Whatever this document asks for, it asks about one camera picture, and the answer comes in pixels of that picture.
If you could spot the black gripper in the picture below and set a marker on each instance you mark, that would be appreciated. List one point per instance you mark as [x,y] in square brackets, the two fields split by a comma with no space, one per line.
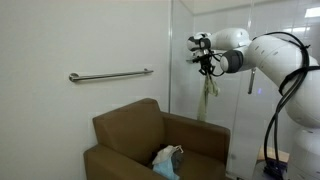
[206,66]

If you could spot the white terry towel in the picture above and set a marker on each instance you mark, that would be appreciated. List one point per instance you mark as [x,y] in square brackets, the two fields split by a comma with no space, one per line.
[204,100]

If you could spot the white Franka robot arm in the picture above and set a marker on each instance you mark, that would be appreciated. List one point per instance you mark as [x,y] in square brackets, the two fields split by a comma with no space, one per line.
[276,56]

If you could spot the brown armchair couch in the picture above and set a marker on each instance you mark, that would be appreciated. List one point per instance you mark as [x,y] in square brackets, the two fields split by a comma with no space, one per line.
[130,133]

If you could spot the wooden stool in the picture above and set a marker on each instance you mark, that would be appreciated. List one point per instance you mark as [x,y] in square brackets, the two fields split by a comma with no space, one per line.
[283,156]

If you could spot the purple box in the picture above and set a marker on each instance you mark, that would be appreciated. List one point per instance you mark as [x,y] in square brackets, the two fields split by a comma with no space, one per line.
[275,168]

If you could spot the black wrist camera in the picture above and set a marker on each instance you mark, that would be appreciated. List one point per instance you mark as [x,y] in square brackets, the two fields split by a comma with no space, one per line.
[195,60]

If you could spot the glass shower enclosure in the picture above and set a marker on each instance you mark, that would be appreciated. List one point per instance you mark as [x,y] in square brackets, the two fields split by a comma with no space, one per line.
[181,100]

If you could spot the metal wall grab bar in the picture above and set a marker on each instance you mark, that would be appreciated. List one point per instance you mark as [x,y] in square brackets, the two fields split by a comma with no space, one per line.
[110,75]

